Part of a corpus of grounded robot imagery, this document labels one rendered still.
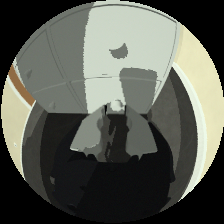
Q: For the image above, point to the grey chest of drawers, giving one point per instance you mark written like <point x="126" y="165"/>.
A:
<point x="68" y="81"/>

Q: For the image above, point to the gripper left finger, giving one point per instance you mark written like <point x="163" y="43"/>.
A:
<point x="83" y="139"/>

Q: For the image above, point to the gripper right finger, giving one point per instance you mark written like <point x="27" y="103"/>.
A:
<point x="147" y="142"/>

